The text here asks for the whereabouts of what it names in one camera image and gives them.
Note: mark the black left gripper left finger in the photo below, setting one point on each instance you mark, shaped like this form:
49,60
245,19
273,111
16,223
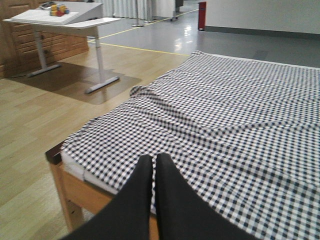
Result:
127,216

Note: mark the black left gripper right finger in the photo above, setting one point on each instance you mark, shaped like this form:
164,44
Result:
181,214

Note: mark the checkered bed sheet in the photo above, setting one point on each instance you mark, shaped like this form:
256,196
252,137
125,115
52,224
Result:
244,133

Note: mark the white adjustable desk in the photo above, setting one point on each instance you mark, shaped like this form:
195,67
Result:
85,29

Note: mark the wooden drawer cabinet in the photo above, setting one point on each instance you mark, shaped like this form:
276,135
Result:
18,50

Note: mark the red floor bin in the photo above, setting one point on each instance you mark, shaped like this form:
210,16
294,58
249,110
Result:
202,6

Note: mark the white sloped peg board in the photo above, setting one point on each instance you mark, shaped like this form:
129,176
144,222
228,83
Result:
78,12

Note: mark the colourful toy blocks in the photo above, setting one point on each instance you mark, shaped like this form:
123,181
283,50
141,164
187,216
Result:
58,10

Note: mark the wooden bed frame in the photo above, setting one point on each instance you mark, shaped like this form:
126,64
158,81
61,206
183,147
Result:
81,201

